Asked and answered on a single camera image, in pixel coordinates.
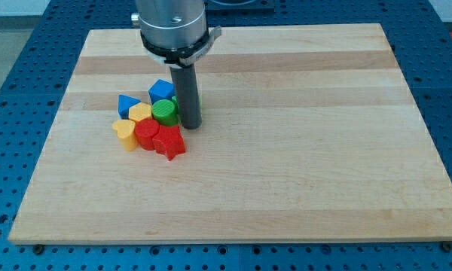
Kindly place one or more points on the red star block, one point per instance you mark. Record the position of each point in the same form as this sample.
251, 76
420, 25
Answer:
169, 141

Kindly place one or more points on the blue triangle block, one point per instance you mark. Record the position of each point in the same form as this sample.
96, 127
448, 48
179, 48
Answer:
124, 104

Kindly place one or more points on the green cylinder block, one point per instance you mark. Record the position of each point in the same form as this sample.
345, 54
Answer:
164, 112

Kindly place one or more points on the red cylinder block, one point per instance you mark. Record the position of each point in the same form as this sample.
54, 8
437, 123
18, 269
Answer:
145, 131

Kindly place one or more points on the yellow heart block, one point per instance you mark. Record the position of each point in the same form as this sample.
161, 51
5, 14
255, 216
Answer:
125, 132

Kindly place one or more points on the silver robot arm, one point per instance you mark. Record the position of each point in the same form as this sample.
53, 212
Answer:
174, 32

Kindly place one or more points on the blue cube block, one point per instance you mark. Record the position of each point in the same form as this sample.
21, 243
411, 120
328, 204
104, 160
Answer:
161, 90

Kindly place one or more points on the wooden board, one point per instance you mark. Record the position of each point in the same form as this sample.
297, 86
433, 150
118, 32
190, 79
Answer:
309, 134

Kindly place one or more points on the yellow hexagon block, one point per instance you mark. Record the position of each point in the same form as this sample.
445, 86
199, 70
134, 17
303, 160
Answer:
140, 111

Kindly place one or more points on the green block behind rod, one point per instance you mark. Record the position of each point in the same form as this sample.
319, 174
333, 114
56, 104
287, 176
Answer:
176, 105

